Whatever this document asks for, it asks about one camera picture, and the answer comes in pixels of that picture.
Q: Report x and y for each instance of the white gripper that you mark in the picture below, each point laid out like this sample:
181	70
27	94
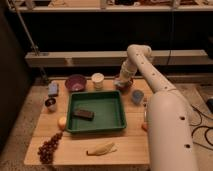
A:
128	70

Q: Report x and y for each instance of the red bowl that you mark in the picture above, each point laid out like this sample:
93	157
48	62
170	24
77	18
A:
122	87

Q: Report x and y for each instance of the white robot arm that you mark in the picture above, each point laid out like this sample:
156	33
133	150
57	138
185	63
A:
168	112

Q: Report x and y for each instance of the blue small bowl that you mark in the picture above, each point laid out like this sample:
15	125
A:
137	96

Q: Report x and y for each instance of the purple bowl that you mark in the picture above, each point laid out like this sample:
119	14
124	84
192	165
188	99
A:
75	83

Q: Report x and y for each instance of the white cup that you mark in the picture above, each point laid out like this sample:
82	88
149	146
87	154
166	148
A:
97	79

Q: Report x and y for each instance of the green plastic tray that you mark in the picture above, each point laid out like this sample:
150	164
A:
108	112

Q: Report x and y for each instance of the dark brown sponge block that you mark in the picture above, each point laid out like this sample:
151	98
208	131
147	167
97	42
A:
84	114

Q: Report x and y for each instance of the yellow banana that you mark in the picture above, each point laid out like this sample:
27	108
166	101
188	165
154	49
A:
101	149

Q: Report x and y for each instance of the yellow onion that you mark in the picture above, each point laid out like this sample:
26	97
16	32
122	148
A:
62	123

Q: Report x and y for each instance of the small dark cup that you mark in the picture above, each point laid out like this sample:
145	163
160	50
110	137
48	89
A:
50	104

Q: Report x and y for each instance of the wooden board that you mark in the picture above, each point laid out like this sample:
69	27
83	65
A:
131	143

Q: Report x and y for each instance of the bunch of red grapes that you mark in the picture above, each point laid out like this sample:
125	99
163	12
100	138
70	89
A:
46	151

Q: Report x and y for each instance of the upper shelf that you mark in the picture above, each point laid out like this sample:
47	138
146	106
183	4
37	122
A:
110	5

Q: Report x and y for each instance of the metal shelf rail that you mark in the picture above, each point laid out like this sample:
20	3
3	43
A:
115	58

